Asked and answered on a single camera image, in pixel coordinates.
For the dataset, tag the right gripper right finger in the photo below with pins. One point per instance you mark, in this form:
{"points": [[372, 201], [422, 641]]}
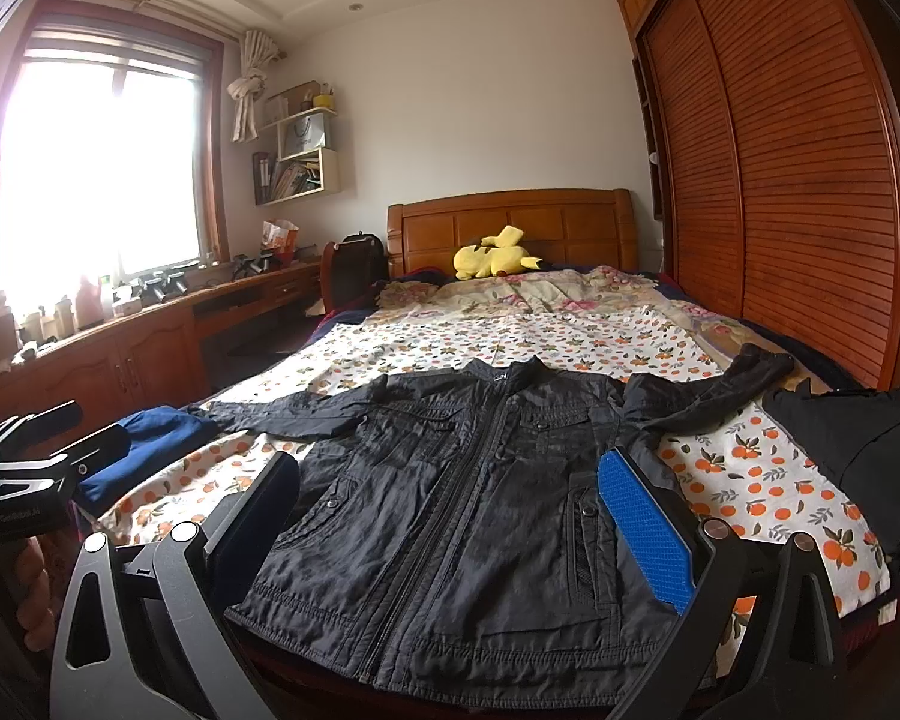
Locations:
{"points": [[791, 663]]}

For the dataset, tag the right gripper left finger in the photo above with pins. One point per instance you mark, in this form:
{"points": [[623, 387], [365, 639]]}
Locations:
{"points": [[142, 633]]}

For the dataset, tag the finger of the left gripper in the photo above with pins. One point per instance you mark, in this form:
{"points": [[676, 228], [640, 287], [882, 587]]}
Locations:
{"points": [[82, 457], [19, 433]]}

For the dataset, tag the black jacket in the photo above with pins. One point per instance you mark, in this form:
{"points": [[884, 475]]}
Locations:
{"points": [[449, 541]]}

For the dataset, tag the dark folded clothes pile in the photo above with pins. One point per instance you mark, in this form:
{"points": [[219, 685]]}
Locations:
{"points": [[853, 437]]}

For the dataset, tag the person's left hand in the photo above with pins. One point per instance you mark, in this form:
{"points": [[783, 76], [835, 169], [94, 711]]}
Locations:
{"points": [[34, 611]]}

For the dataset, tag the blue folded garment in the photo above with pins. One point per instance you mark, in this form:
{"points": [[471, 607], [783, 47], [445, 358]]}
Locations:
{"points": [[158, 437]]}

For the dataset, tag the wooden desk cabinet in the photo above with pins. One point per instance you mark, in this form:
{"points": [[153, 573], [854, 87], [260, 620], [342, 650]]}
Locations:
{"points": [[154, 357]]}

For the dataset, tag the orange print bed sheet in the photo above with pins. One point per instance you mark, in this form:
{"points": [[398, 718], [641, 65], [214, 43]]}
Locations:
{"points": [[744, 469]]}

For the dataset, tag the window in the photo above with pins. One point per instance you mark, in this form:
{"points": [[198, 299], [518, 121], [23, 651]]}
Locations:
{"points": [[110, 139]]}

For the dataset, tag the orange paper bag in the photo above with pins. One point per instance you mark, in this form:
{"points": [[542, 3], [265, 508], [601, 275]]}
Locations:
{"points": [[279, 238]]}

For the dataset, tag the black backpack on chair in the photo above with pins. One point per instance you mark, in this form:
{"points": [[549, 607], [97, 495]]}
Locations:
{"points": [[350, 268]]}

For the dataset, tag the floral quilt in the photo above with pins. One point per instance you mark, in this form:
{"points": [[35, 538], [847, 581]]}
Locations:
{"points": [[555, 292]]}

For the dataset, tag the tied cream curtain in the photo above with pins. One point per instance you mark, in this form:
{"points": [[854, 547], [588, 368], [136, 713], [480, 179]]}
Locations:
{"points": [[258, 51]]}

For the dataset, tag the yellow Pikachu plush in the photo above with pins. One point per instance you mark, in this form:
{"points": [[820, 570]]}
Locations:
{"points": [[495, 256]]}

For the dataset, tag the wooden louvered wardrobe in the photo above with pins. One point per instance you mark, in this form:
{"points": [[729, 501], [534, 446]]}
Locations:
{"points": [[777, 128]]}

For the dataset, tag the white wall shelf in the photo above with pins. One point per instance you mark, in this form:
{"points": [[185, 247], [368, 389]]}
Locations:
{"points": [[298, 159]]}

